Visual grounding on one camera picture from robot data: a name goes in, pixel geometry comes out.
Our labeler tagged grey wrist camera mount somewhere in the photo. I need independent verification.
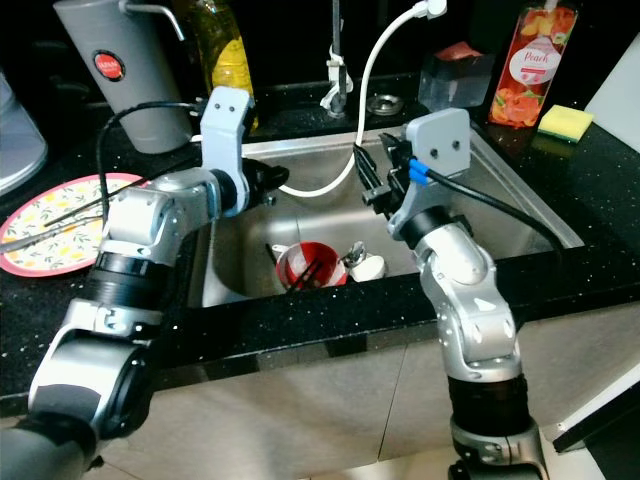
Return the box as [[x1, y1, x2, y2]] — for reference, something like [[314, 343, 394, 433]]
[[405, 108, 473, 186], [200, 87, 254, 216]]

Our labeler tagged steel countertop hole ring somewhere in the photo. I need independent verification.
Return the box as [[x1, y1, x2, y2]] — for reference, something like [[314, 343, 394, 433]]
[[368, 93, 401, 114]]

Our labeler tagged white faucet hose adapter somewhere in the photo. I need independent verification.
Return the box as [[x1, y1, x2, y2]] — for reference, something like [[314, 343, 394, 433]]
[[410, 0, 449, 21]]

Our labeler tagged pink plate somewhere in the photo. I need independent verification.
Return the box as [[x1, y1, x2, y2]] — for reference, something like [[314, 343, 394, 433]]
[[0, 172, 146, 278]]

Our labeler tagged yellow dish soap bottle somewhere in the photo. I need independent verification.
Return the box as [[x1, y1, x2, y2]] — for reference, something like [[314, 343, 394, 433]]
[[190, 0, 258, 106]]

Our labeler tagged white torn tape strip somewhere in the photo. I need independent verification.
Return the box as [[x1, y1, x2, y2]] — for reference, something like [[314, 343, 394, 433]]
[[320, 58, 353, 113]]

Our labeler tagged peach hand soap pump bottle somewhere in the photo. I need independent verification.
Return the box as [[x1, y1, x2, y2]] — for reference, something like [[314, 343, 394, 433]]
[[488, 0, 579, 129]]

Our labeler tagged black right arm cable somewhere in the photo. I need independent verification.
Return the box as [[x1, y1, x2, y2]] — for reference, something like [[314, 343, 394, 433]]
[[410, 160, 566, 251]]

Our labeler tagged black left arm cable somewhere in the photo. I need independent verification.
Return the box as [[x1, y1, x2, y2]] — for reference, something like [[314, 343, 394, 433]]
[[95, 100, 211, 241]]

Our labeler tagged clear plastic sponge holder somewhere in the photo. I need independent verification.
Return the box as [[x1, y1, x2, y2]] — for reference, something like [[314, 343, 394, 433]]
[[418, 42, 496, 113]]

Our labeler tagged black chopstick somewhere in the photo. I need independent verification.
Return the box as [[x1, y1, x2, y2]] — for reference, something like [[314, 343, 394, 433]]
[[265, 243, 343, 296], [25, 180, 121, 223]]

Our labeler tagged steel spoon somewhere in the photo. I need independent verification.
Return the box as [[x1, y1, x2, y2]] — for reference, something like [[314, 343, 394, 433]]
[[342, 240, 366, 269]]

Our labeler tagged light grey kitchen appliance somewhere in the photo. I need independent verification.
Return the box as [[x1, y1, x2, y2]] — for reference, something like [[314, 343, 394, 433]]
[[0, 75, 49, 196]]

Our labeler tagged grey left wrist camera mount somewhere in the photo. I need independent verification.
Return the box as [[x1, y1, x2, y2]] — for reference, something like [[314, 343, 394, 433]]
[[200, 87, 254, 216]]

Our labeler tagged red sponge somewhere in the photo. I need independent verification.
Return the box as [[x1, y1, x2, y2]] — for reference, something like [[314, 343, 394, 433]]
[[435, 42, 483, 63]]

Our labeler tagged steel fork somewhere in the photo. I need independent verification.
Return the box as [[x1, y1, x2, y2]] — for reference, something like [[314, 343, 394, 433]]
[[0, 208, 106, 253]]

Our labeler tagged stainless steel sink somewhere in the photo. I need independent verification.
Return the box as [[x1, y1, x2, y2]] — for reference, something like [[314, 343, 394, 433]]
[[195, 125, 586, 308]]

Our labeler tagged steel gooseneck faucet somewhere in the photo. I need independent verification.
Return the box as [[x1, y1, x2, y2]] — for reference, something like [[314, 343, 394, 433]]
[[320, 0, 353, 113]]

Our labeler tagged grey water filter canister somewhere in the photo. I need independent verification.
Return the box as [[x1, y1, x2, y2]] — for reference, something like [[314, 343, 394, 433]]
[[53, 0, 186, 154]]

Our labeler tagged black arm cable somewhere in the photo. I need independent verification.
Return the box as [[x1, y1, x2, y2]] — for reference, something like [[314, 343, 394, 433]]
[[95, 100, 211, 241], [410, 160, 566, 251]]

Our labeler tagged white flexible hose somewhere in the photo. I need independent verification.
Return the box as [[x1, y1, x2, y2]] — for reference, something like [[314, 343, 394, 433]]
[[280, 8, 426, 198]]

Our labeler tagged yellow green sponge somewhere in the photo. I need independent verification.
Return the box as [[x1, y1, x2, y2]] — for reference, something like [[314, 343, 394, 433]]
[[537, 105, 595, 143]]

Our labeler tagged red bowl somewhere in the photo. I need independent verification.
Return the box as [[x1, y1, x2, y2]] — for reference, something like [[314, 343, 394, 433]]
[[275, 240, 346, 291]]

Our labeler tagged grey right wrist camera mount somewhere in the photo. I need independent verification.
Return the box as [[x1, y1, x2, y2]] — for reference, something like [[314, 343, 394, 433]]
[[405, 108, 473, 186]]

